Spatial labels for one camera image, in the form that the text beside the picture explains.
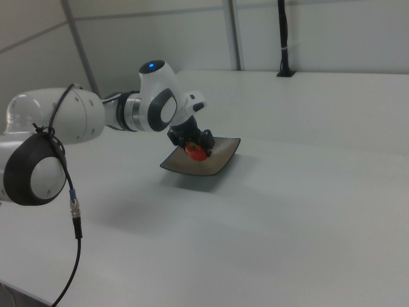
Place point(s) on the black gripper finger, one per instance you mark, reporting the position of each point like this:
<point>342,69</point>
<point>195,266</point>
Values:
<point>174,139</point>
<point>207,137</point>

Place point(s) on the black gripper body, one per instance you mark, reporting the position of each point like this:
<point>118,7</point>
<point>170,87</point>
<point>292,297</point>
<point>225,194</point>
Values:
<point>187,128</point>

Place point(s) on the red apple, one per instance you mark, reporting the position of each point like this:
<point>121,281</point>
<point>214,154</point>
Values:
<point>196,154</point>

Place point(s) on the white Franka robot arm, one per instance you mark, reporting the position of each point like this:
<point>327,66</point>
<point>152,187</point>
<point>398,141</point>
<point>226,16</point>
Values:
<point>80,118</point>

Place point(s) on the square brown ceramic plate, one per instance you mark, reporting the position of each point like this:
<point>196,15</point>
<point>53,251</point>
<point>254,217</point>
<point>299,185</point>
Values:
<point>217,158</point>

